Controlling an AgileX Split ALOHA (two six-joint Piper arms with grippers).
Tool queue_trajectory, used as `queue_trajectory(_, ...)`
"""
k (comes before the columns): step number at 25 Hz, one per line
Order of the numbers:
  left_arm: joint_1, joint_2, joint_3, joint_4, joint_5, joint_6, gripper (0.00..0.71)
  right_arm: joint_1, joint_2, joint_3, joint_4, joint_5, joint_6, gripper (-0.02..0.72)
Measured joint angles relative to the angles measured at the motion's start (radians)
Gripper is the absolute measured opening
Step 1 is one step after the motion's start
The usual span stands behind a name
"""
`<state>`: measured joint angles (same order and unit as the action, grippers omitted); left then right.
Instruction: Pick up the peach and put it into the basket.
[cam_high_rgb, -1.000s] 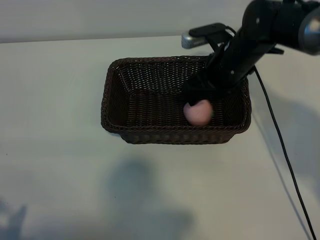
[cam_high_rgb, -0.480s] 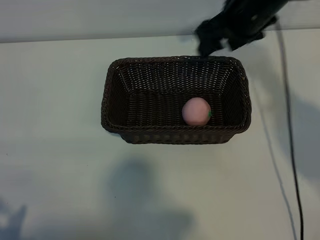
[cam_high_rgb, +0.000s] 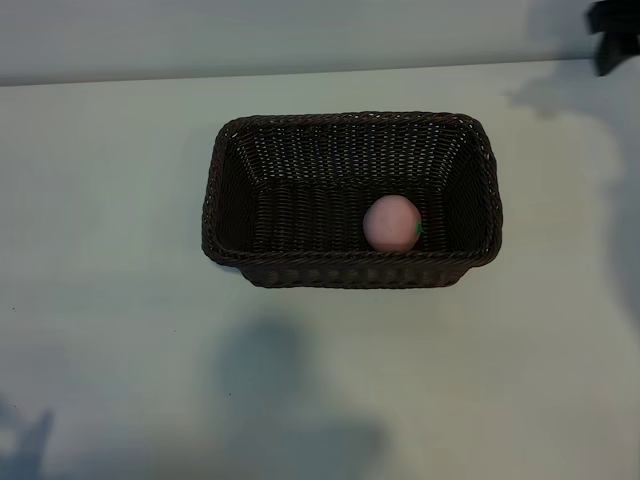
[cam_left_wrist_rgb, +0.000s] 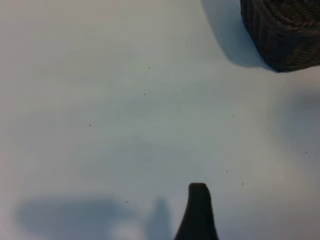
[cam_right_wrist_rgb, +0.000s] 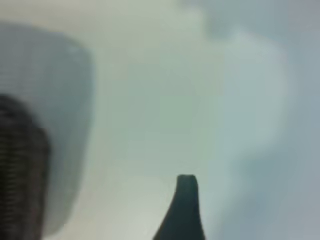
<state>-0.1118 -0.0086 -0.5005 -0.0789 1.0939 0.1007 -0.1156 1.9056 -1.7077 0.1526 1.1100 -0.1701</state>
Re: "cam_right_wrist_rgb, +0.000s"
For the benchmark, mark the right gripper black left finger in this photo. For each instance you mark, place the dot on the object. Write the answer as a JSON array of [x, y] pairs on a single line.
[[177, 220]]

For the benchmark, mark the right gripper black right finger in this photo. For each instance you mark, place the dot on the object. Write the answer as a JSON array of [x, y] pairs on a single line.
[[195, 212]]

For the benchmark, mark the dark brown wicker basket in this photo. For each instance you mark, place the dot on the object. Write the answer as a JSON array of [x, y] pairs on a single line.
[[20, 162]]

